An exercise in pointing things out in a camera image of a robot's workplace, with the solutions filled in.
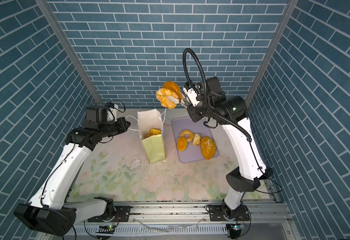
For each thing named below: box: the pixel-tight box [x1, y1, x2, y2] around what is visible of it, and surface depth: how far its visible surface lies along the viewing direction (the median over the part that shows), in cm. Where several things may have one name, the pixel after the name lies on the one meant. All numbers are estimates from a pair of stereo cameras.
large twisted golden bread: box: [156, 81, 182, 109], surface depth 71 cm
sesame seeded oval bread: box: [200, 136, 217, 160], surface depth 95 cm
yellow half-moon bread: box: [150, 128, 162, 135], surface depth 95 cm
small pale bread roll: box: [192, 133, 202, 146], surface depth 97 cm
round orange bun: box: [176, 136, 188, 152], surface depth 98 cm
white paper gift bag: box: [137, 108, 166, 164], surface depth 86 cm
